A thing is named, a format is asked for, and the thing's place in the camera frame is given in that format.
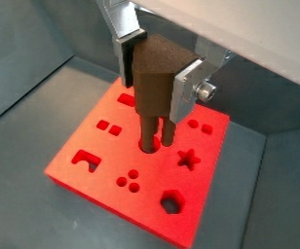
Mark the red shape sorting board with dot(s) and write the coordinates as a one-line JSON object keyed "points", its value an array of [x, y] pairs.
{"points": [[156, 190]]}

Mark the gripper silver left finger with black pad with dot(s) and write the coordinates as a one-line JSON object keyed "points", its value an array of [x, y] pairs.
{"points": [[121, 18]]}

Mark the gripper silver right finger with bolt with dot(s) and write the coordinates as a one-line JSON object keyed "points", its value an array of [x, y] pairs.
{"points": [[192, 82]]}

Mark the brown three prong peg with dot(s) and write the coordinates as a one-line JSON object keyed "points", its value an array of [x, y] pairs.
{"points": [[159, 59]]}

